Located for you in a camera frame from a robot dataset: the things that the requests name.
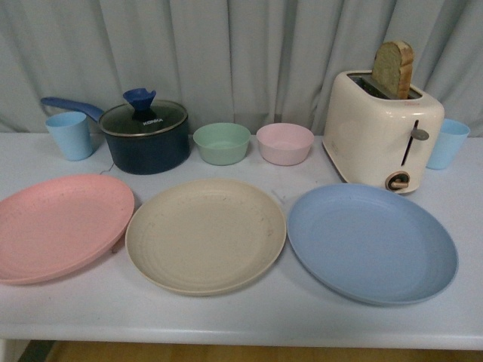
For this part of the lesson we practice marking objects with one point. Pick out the grey curtain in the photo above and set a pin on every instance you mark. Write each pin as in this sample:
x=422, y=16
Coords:
x=251, y=62

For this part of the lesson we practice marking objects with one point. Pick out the green bowl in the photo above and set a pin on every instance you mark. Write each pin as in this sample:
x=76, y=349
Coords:
x=222, y=143

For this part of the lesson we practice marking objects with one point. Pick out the blue plate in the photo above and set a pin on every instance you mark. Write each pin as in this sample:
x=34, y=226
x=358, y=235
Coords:
x=371, y=245

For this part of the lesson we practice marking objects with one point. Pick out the left light blue cup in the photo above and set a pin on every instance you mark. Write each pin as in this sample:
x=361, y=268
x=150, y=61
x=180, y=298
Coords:
x=70, y=132

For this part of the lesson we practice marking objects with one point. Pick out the beige plate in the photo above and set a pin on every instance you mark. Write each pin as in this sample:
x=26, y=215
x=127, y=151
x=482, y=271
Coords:
x=206, y=237

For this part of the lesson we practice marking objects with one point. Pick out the pink plate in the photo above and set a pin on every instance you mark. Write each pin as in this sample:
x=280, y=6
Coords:
x=56, y=227

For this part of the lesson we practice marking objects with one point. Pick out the right light blue cup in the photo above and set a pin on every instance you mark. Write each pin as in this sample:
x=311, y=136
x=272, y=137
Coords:
x=450, y=139

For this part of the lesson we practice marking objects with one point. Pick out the glass pot lid blue knob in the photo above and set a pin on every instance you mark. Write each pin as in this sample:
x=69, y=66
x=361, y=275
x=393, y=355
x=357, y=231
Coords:
x=142, y=115

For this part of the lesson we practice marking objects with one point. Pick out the bread slice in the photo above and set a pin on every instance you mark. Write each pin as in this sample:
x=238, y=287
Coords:
x=393, y=67

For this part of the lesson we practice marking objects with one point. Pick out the pink bowl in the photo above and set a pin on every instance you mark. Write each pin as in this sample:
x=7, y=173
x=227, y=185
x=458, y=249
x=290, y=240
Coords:
x=284, y=144

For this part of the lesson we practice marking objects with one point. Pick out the dark blue saucepan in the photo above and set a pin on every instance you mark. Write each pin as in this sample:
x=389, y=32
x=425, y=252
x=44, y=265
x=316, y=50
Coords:
x=143, y=155

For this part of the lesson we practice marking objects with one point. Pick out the cream toaster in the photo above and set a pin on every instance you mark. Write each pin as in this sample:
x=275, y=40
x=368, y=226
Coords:
x=378, y=140

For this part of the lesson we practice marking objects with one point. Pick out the light blue cup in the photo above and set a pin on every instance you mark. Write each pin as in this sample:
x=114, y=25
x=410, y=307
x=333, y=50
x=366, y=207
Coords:
x=450, y=139
x=70, y=132

